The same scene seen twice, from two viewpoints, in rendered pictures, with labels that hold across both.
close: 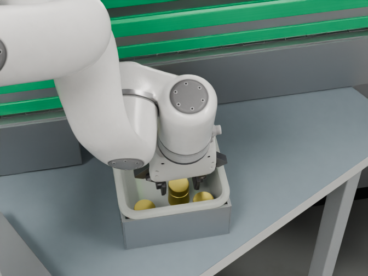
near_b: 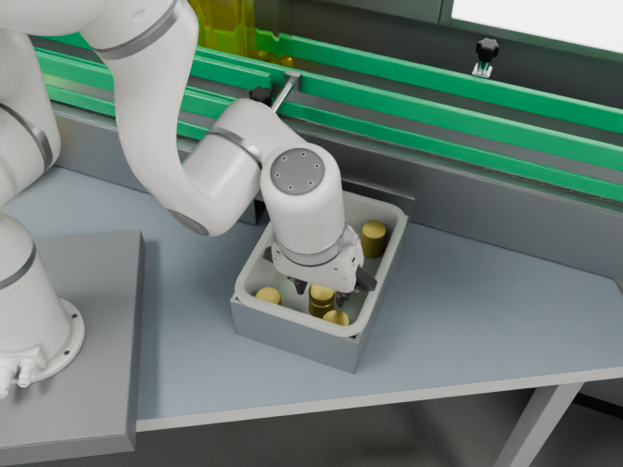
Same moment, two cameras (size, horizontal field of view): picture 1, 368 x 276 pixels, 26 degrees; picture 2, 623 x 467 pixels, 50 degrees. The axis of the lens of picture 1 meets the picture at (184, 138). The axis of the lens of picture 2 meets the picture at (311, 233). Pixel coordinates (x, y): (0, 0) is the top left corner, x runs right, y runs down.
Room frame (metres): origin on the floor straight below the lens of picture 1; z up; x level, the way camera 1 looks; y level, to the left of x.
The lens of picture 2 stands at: (0.33, -0.24, 1.52)
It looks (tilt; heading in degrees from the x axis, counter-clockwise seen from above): 50 degrees down; 32
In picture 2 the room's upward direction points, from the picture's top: straight up
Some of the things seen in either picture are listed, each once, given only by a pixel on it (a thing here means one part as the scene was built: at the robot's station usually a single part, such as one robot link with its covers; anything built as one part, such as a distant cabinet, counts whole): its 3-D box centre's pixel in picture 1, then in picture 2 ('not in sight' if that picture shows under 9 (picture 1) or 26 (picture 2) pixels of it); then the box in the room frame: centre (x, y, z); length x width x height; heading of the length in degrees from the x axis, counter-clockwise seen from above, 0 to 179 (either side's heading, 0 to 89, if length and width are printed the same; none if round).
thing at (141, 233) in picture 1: (162, 160); (329, 258); (0.83, 0.04, 0.79); 0.27 x 0.17 x 0.08; 10
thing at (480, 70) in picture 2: not in sight; (482, 76); (1.12, -0.04, 0.94); 0.07 x 0.04 x 0.13; 10
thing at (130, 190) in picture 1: (166, 170); (324, 269); (0.80, 0.03, 0.80); 0.22 x 0.17 x 0.09; 10
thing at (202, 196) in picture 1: (203, 207); (335, 330); (0.73, -0.03, 0.79); 0.04 x 0.04 x 0.04
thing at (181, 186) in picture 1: (178, 191); (322, 299); (0.76, 0.01, 0.79); 0.04 x 0.04 x 0.04
